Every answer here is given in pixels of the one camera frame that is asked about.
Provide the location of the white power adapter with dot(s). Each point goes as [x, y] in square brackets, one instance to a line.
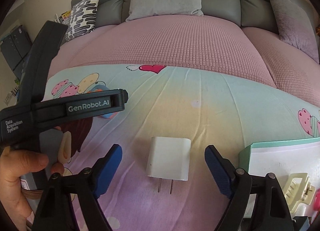
[169, 159]

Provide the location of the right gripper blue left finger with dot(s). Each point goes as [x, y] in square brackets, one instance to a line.
[105, 168]

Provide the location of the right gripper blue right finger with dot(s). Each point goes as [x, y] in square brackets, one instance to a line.
[221, 170]

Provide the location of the black white patterned pillow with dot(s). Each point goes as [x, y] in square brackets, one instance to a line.
[82, 19]

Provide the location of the pink sofa cover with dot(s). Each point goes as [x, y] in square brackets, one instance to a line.
[206, 43]

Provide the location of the grey lilac pillow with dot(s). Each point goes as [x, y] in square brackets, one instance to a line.
[295, 28]

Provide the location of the small orange blue toy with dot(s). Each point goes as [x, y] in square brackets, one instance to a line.
[101, 88]

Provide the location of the person's left hand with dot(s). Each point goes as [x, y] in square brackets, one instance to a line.
[14, 164]

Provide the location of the black power adapter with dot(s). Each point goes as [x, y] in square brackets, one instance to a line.
[301, 223]

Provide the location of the magazines behind sofa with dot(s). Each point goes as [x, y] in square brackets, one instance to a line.
[64, 18]

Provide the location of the pink smartwatch black screen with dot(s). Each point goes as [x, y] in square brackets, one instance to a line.
[316, 205]

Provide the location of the dark grey cabinet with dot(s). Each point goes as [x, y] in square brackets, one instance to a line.
[15, 47]

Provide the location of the cream plastic hair clip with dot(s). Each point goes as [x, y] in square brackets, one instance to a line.
[298, 190]

